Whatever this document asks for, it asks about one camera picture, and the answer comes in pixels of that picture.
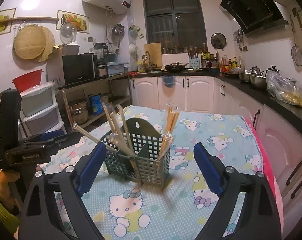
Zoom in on green plastic utensil basket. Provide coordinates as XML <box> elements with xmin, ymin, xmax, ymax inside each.
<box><xmin>101</xmin><ymin>118</ymin><xmax>170</xmax><ymax>190</ymax></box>

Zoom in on dark kitchen window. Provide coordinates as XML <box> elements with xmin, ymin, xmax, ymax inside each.
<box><xmin>143</xmin><ymin>0</ymin><xmax>207</xmax><ymax>52</ymax></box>

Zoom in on left hand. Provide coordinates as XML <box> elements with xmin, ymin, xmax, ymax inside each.
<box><xmin>0</xmin><ymin>170</ymin><xmax>20</xmax><ymax>214</ymax></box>

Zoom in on plastic drawer tower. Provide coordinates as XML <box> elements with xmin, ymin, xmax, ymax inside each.
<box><xmin>20</xmin><ymin>82</ymin><xmax>65</xmax><ymax>137</ymax></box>

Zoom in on pale chopsticks bundle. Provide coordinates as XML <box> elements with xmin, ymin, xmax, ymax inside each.
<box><xmin>72</xmin><ymin>103</ymin><xmax>136</xmax><ymax>158</ymax></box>

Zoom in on steel pot on shelf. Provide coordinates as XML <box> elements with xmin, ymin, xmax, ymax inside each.
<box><xmin>68</xmin><ymin>99</ymin><xmax>89</xmax><ymax>125</ymax></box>

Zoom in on orange chopsticks bundle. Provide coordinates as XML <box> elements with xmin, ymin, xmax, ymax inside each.
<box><xmin>157</xmin><ymin>103</ymin><xmax>180</xmax><ymax>161</ymax></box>

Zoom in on blue canister on shelf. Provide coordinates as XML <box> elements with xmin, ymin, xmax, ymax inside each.
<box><xmin>89</xmin><ymin>94</ymin><xmax>103</xmax><ymax>115</ymax></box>

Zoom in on wooden shelf rack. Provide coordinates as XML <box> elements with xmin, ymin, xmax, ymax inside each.
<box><xmin>57</xmin><ymin>73</ymin><xmax>133</xmax><ymax>132</ymax></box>

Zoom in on red plastic basin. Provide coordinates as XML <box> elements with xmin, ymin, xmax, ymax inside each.
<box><xmin>12</xmin><ymin>69</ymin><xmax>43</xmax><ymax>93</ymax></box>

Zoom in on white lower cabinets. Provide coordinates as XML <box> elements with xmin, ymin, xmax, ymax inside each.
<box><xmin>131</xmin><ymin>75</ymin><xmax>302</xmax><ymax>224</ymax></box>

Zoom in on black microwave oven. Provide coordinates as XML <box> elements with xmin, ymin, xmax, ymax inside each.
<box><xmin>46</xmin><ymin>54</ymin><xmax>99</xmax><ymax>87</ymax></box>

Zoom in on black wok on stove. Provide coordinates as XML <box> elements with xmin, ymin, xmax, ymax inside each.
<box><xmin>164</xmin><ymin>62</ymin><xmax>189</xmax><ymax>73</ymax></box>

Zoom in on steel kettle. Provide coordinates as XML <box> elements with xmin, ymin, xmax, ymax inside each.
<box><xmin>248</xmin><ymin>66</ymin><xmax>263</xmax><ymax>76</ymax></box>

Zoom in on plastic bag on counter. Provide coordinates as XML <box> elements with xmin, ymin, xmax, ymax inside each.
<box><xmin>266</xmin><ymin>71</ymin><xmax>302</xmax><ymax>107</ymax></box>

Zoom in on round bamboo tray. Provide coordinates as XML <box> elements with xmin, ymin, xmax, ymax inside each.
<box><xmin>13</xmin><ymin>25</ymin><xmax>56</xmax><ymax>63</ymax></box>

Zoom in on hanging pot lid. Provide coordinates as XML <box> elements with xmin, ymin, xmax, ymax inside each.
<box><xmin>210</xmin><ymin>33</ymin><xmax>227</xmax><ymax>50</ymax></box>

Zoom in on wooden cutting board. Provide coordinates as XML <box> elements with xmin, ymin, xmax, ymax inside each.
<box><xmin>144</xmin><ymin>42</ymin><xmax>162</xmax><ymax>67</ymax></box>

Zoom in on hanging strainer ladle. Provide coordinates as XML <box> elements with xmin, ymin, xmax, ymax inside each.
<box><xmin>291</xmin><ymin>8</ymin><xmax>302</xmax><ymax>67</ymax></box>

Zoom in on black range hood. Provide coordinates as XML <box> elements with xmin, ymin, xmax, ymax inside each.
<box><xmin>220</xmin><ymin>0</ymin><xmax>289</xmax><ymax>37</ymax></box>

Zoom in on fruit picture on wall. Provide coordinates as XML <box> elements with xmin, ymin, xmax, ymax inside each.
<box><xmin>56</xmin><ymin>10</ymin><xmax>90</xmax><ymax>34</ymax></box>

